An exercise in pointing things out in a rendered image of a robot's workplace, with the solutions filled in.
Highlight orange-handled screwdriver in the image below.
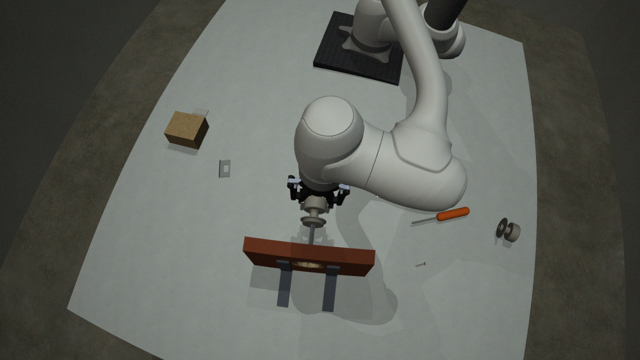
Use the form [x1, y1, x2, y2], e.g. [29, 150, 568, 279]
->
[412, 207, 470, 224]

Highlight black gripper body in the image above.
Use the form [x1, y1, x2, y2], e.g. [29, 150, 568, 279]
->
[299, 180, 340, 197]

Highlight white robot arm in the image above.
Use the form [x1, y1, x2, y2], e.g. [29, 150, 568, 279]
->
[294, 0, 468, 212]

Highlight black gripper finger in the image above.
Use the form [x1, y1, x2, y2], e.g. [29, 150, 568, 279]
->
[287, 175, 312, 211]
[324, 184, 351, 214]

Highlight brown wooden door slab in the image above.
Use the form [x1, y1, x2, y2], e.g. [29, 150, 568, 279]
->
[242, 236, 376, 277]

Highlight brown rectangular box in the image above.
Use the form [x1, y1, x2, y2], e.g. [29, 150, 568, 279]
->
[164, 111, 209, 150]

